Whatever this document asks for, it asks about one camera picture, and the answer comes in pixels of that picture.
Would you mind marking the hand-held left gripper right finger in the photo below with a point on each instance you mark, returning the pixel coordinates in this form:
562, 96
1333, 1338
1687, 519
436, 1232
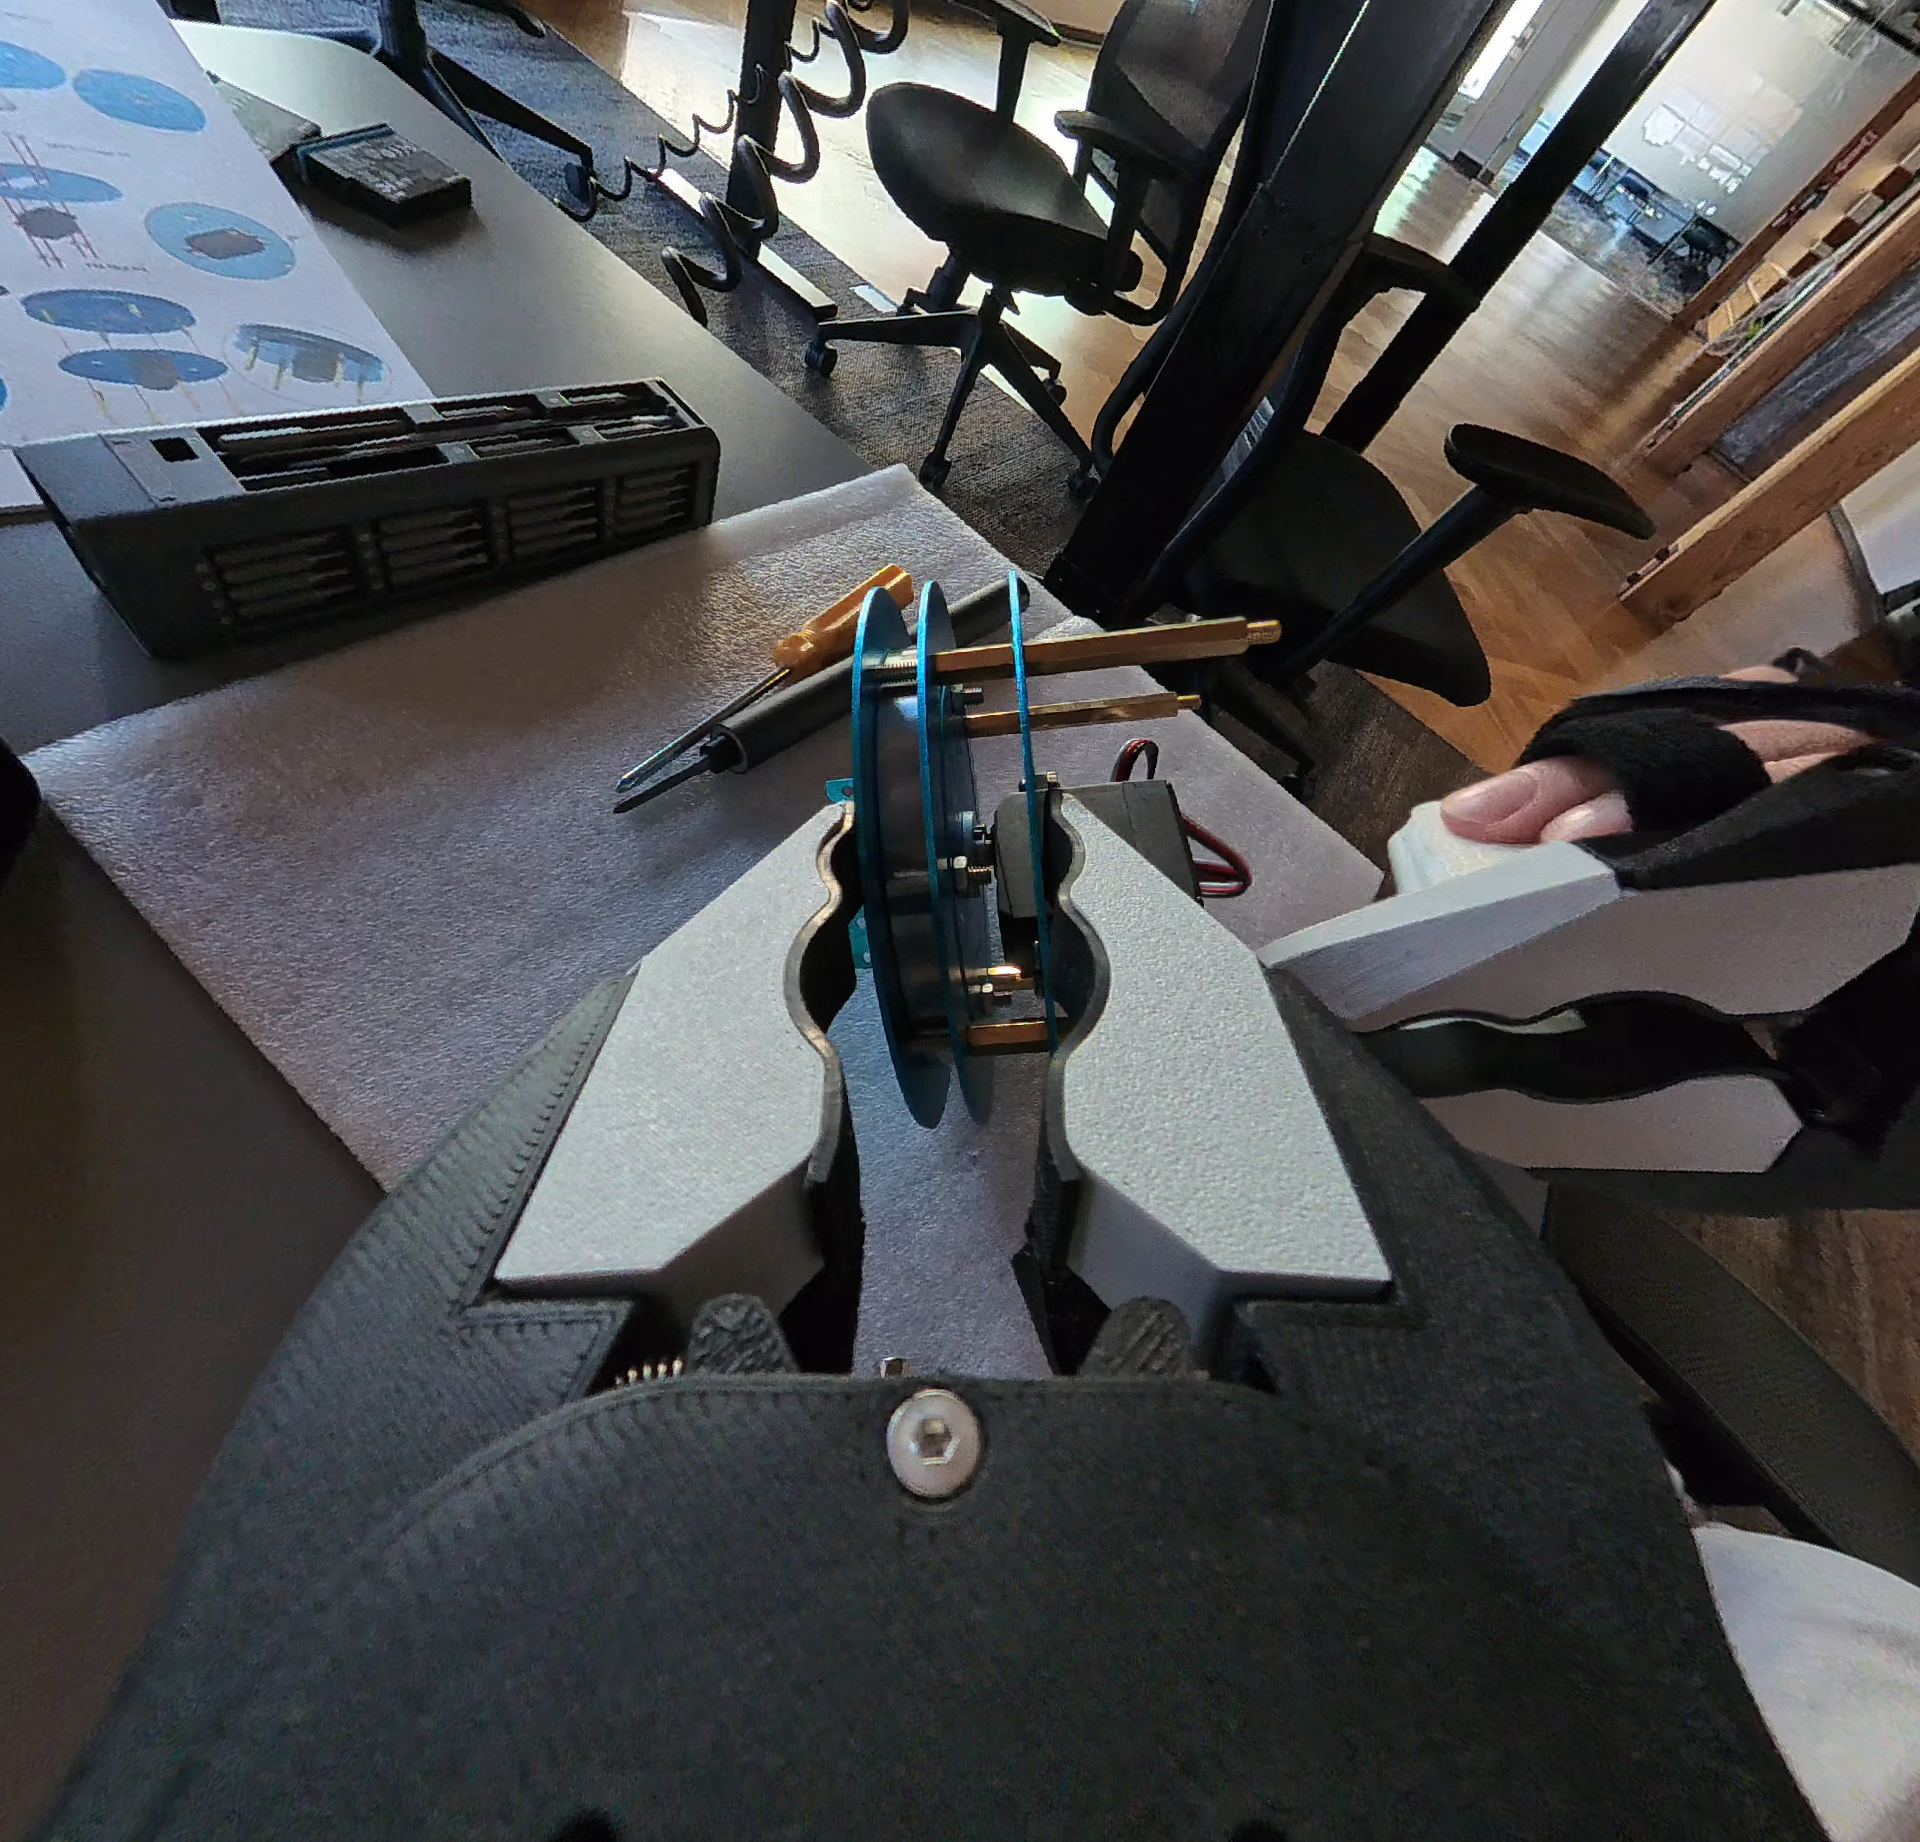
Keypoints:
1217, 1126

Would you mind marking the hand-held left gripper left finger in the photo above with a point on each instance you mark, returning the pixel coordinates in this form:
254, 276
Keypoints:
680, 1126

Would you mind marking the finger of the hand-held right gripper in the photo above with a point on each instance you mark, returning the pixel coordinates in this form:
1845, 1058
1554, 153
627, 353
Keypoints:
1649, 1130
1502, 942

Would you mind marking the blue round base plate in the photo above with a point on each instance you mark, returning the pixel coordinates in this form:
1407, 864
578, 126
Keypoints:
938, 1084

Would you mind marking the desk with black legs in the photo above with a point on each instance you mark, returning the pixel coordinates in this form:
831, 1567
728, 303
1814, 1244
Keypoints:
776, 78

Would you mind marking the person's right hand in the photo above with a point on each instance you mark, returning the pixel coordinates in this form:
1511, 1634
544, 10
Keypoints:
1527, 804

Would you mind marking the black servo motor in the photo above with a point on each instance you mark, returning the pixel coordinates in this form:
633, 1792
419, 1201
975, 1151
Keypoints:
1146, 820

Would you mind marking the white foam sheet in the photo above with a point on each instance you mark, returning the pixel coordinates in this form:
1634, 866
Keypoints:
377, 852

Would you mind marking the black mesh office chair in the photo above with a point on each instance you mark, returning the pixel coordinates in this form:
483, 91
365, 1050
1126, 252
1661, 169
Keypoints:
1351, 565

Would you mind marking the black precision screwdriver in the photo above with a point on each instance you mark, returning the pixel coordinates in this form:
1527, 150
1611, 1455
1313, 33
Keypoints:
782, 714

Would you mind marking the wooden shelving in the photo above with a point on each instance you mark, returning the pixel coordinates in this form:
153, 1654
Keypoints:
1770, 405

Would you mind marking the person's white shirt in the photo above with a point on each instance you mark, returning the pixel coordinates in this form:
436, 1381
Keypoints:
1820, 1693

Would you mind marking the black screwdriver bit tray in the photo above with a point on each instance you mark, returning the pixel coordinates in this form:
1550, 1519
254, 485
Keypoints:
377, 519

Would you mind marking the printed instruction manual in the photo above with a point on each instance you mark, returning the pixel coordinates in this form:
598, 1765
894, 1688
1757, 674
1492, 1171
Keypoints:
146, 298

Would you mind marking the small black rectangular device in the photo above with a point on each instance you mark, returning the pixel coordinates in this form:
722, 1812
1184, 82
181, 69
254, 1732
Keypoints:
384, 177

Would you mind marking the black desk frame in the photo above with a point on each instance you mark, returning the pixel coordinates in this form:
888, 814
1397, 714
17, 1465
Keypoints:
1304, 267

